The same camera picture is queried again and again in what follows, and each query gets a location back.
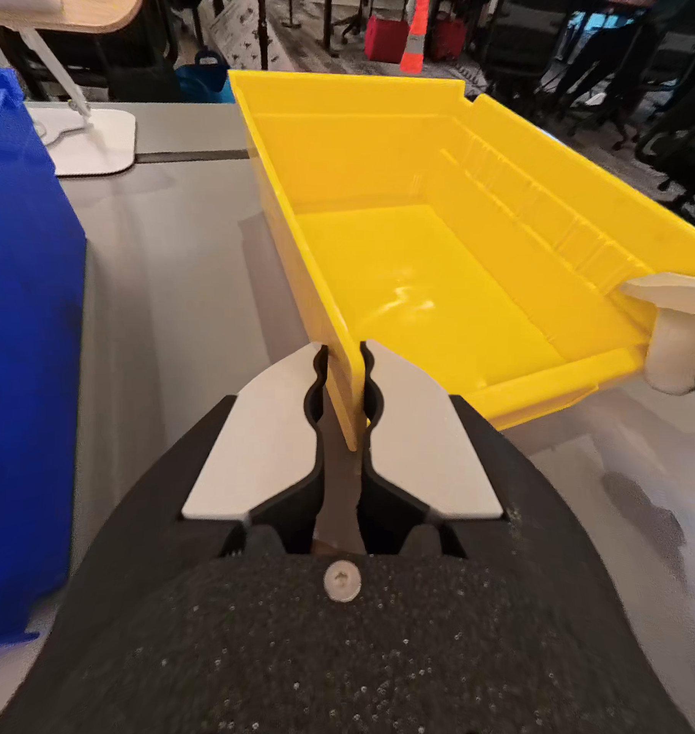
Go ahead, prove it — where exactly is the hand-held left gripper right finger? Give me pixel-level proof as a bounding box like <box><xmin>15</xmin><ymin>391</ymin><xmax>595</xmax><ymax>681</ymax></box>
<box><xmin>359</xmin><ymin>339</ymin><xmax>504</xmax><ymax>523</ymax></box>

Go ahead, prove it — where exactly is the black office chair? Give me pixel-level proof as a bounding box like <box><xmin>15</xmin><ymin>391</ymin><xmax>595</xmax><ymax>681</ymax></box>
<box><xmin>554</xmin><ymin>6</ymin><xmax>664</xmax><ymax>151</ymax></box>

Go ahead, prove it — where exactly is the blue plastic bin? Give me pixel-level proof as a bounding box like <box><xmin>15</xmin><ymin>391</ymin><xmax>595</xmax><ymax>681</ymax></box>
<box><xmin>0</xmin><ymin>68</ymin><xmax>88</xmax><ymax>654</ymax></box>

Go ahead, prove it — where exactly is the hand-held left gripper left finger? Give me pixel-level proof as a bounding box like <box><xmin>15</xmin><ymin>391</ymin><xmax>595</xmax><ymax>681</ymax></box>
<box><xmin>181</xmin><ymin>343</ymin><xmax>329</xmax><ymax>521</ymax></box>

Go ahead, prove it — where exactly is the yellow plastic bin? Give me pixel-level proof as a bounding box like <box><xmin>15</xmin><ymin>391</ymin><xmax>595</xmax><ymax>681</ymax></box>
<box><xmin>228</xmin><ymin>70</ymin><xmax>695</xmax><ymax>454</ymax></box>

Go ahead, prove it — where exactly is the wooden sign board on stand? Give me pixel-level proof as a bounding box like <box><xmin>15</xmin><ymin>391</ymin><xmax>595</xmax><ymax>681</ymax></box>
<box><xmin>0</xmin><ymin>0</ymin><xmax>144</xmax><ymax>177</ymax></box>

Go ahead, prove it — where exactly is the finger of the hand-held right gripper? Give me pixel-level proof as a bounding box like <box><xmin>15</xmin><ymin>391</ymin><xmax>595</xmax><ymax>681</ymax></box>
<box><xmin>620</xmin><ymin>273</ymin><xmax>695</xmax><ymax>315</ymax></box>
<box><xmin>646</xmin><ymin>309</ymin><xmax>695</xmax><ymax>396</ymax></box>

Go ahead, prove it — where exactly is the orange traffic cone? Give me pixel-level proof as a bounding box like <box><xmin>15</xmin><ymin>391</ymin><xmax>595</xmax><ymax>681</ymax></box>
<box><xmin>399</xmin><ymin>0</ymin><xmax>431</xmax><ymax>74</ymax></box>

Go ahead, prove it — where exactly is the printed paper on black stand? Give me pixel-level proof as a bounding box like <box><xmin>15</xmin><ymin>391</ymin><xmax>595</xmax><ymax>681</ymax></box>
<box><xmin>201</xmin><ymin>0</ymin><xmax>291</xmax><ymax>72</ymax></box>

